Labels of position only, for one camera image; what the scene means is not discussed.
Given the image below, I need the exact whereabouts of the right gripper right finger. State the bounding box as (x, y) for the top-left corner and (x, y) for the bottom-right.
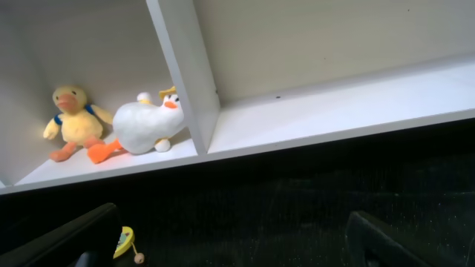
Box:
(344, 210), (475, 267)

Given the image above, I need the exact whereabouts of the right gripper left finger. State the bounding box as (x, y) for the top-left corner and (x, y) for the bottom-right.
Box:
(0, 202), (123, 267)

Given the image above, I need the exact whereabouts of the yellow rattle drum toy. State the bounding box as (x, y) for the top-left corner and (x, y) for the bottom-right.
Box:
(113, 225), (145, 265)

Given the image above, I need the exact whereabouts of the yellow plush duck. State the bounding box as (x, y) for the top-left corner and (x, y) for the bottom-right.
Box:
(42, 85), (114, 162)

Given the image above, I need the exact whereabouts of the white plush goose with hat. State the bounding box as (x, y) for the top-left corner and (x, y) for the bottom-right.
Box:
(87, 85), (186, 165)

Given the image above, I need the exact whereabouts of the white shelf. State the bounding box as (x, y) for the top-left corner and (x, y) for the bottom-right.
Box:
(0, 0), (475, 197)

